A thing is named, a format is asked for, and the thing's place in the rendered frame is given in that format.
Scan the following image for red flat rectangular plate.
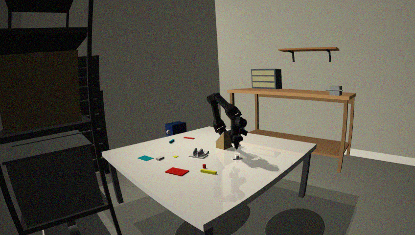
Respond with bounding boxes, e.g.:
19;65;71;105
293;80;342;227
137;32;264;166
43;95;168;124
165;167;189;176

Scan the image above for cyan rectangular plate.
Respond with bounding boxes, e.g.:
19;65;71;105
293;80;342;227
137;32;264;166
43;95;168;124
138;155;154;161

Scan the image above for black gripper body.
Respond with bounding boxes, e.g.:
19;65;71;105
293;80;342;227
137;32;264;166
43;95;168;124
229;125;243;141

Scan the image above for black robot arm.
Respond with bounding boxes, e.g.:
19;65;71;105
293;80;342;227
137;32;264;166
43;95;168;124
207;93;248;136

